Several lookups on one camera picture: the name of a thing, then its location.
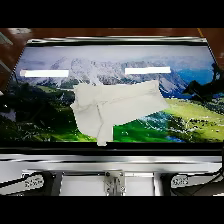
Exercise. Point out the silver frame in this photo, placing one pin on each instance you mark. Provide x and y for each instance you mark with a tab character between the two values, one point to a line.
113	166

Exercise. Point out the white T-shirt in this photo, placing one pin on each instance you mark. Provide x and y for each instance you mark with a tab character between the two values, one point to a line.
123	103

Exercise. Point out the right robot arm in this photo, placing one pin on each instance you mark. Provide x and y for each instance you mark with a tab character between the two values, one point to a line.
179	181

